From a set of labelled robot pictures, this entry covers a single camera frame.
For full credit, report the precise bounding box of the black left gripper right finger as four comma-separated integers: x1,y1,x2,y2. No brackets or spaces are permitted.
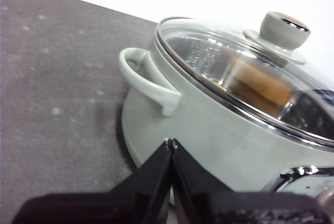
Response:
171,138,330,224

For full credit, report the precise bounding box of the yellow corn cob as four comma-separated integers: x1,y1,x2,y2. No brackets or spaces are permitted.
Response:
221,56,293,115

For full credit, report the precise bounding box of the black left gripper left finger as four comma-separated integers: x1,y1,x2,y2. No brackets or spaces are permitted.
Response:
11,138,173,224

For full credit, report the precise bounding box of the pale green electric steamer pot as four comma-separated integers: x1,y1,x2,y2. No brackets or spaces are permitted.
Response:
118,36,334,209

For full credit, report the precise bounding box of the glass lid with green knob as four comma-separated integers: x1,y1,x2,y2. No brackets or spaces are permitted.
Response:
156,11,334,153

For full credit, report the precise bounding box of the grey steamer control dial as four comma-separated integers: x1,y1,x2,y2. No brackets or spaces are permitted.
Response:
316,186,334,213

